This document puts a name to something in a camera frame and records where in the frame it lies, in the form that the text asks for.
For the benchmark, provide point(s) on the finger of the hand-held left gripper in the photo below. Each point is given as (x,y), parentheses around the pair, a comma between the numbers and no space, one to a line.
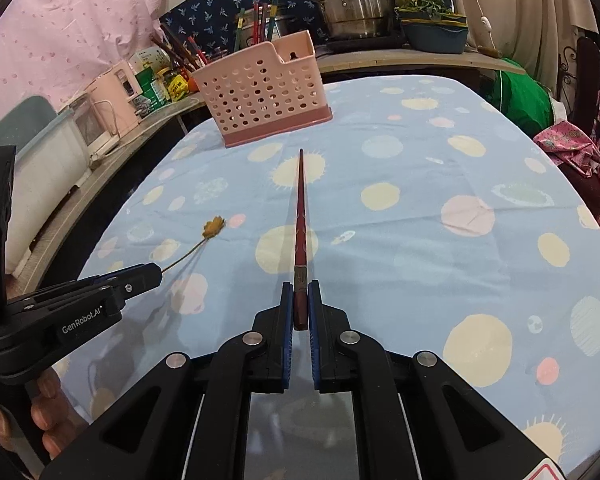
(80,320)
(130,280)

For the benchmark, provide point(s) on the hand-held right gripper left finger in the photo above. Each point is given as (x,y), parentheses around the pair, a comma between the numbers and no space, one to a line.
(286,340)

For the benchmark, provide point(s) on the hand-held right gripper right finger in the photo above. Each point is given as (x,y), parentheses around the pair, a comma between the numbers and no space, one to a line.
(315,340)

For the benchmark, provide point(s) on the gold flower spoon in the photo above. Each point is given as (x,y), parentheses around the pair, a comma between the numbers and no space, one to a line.
(212,227)

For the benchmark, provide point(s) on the dark red chopstick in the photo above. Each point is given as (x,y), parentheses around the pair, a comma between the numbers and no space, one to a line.
(255,22)
(300,220)
(177,42)
(167,52)

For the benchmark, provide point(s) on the pink perforated utensil basket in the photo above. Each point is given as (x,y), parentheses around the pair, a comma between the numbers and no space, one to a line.
(260,95)

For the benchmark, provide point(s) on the bright red chopstick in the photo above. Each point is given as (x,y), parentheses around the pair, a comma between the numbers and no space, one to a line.
(195,52)

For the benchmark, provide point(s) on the green chopstick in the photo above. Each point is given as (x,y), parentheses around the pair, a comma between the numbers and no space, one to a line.
(239,30)

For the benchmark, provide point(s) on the person's left hand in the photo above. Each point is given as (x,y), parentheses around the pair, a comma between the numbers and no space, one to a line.
(47,405)

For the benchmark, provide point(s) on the pale plastic storage box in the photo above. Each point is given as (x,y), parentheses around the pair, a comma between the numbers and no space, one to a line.
(45,160)

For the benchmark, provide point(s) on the blue planet print tablecloth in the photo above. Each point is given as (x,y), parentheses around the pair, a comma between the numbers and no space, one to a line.
(405,260)

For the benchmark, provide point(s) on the white countertop appliance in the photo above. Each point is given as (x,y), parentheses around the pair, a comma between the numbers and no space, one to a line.
(97,127)

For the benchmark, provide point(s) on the pink kitchen appliance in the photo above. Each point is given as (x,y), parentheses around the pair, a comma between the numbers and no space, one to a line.
(115,95)

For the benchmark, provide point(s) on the green carton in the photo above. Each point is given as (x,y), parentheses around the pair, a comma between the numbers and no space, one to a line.
(152,90)

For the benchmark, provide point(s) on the yellow snack packet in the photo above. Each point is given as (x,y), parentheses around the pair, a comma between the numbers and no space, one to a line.
(177,87)

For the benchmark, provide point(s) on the pink dotted curtain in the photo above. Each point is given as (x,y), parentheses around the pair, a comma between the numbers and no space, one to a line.
(70,25)

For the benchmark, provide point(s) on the navy patterned cloth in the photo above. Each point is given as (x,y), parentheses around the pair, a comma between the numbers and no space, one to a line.
(220,5)

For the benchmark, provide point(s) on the green cloth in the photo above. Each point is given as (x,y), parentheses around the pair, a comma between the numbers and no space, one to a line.
(522,102)

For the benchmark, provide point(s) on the blue tray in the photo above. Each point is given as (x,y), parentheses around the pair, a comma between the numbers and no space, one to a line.
(435,37)

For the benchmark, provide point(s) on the pink floral cloth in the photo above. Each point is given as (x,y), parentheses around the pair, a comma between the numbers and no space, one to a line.
(580,150)

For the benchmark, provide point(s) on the stainless steel steamer pot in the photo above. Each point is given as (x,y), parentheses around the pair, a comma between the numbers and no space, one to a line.
(355,5)

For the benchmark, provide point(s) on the green leafy vegetables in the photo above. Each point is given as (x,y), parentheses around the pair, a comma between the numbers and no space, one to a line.
(425,5)

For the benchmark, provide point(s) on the dark metal chair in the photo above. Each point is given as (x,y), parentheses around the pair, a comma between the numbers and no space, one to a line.
(582,70)

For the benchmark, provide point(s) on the beige curtain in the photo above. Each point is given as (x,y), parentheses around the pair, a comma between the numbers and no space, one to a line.
(530,10)

